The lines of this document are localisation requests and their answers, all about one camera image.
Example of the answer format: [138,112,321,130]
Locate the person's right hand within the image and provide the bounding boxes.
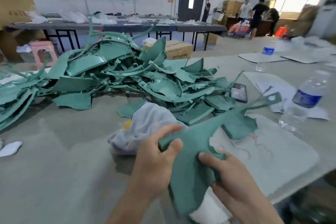
[198,152,271,219]

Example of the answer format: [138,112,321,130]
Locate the person's left hand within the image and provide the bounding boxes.
[130,125,184,199]

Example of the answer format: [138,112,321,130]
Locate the green leather piece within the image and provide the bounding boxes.
[158,92,283,218]

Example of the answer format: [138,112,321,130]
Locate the person's left forearm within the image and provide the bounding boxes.
[105,187,169,224]

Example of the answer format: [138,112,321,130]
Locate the person's right forearm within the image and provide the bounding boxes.
[231,200,286,224]

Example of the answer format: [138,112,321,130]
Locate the white crumpled cloth bundle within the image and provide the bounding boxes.
[108,102,188,155]

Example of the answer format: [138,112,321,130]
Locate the white fabric piece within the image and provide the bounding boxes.
[189,187,233,224]

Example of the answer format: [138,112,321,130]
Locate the white felt pad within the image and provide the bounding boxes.
[209,114,321,198]

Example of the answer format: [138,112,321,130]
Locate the black smartphone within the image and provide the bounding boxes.
[230,84,248,104]

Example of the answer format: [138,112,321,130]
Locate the pile of green leather scraps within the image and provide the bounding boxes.
[0,14,238,131]

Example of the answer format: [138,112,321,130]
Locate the brown cardboard box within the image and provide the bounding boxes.
[143,39,194,60]

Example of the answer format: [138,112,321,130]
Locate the white paper sheets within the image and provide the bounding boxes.
[244,72,330,121]

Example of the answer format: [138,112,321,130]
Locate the large clear water bottle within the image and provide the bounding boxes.
[278,70,332,132]

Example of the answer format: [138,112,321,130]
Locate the grey cardboard sheet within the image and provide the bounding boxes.
[280,54,324,64]
[238,52,289,63]

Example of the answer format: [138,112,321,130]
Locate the small clear water bottle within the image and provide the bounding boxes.
[256,46,276,72]

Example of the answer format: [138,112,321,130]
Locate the long grey covered table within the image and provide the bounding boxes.
[5,18,228,53]

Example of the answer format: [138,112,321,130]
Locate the blue cart with bags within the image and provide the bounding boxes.
[228,17,254,39]

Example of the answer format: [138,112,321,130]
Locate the dark grey door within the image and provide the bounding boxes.
[178,0,207,23]

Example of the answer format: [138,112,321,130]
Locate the clear plastic bag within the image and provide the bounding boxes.
[25,11,49,24]
[60,11,89,24]
[90,12,117,25]

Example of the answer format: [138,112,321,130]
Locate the pink plastic stool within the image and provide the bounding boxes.
[30,41,60,71]

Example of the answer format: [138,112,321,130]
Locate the white paper scrap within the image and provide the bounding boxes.
[0,141,23,158]

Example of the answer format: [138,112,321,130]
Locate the stack of large cardboard boxes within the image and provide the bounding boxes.
[0,0,36,62]

